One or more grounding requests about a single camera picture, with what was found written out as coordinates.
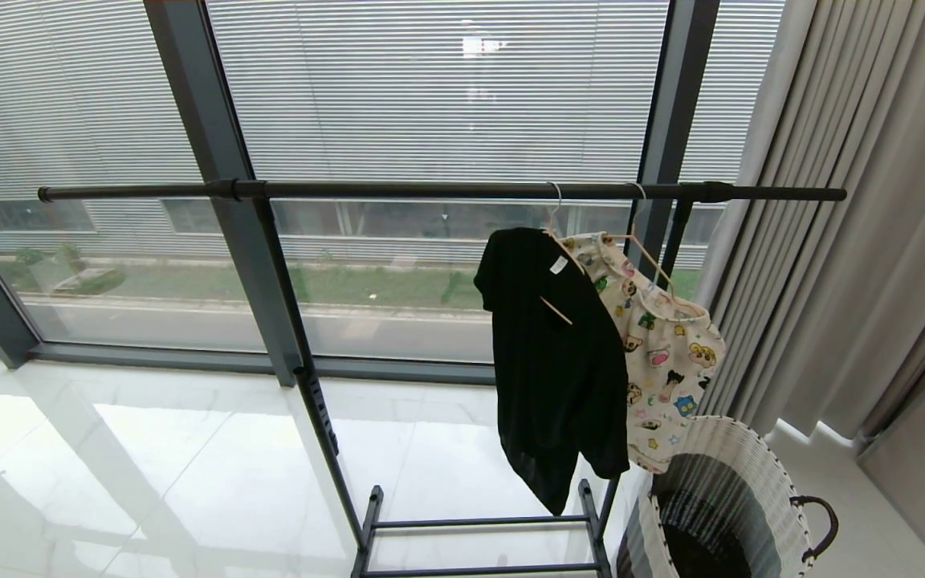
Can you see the pink clothes hanger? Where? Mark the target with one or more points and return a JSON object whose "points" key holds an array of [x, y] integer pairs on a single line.
{"points": [[556, 311], [649, 257]]}

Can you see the black garment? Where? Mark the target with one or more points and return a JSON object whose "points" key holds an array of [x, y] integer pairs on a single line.
{"points": [[559, 385]]}

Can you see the cream printed garment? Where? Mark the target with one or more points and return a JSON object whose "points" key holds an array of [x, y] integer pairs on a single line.
{"points": [[671, 361]]}

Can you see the black clothes rack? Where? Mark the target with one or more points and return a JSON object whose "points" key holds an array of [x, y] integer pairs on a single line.
{"points": [[390, 190]]}

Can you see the white laundry basket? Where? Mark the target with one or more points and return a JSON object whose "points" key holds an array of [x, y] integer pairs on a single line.
{"points": [[751, 474]]}

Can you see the window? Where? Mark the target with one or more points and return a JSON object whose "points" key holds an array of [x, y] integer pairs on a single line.
{"points": [[430, 80]]}

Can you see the beige curtain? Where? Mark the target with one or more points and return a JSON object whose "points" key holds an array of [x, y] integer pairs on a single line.
{"points": [[856, 201]]}

